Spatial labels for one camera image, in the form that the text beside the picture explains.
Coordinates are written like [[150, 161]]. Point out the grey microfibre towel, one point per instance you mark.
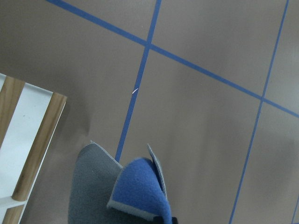
[[105, 192]]

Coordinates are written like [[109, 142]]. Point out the white towel rack wooden bars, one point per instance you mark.
[[28, 118]]

